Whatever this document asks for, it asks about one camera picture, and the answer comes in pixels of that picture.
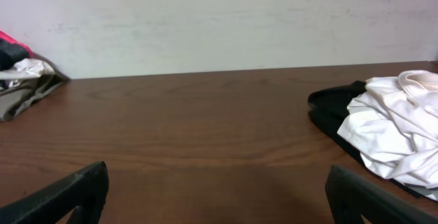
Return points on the black garment right side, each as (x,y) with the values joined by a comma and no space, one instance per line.
(329,109)

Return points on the white printed t-shirt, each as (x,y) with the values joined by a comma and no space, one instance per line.
(393,125)

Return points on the red pink garment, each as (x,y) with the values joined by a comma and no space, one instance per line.
(13,40)

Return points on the black folded garment on pile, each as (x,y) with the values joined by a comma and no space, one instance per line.
(7,61)

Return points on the white black-print garment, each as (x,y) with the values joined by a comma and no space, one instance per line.
(24,70)

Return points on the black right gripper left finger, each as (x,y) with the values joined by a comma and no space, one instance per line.
(83,193)

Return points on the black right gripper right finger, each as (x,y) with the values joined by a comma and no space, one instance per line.
(353,199)

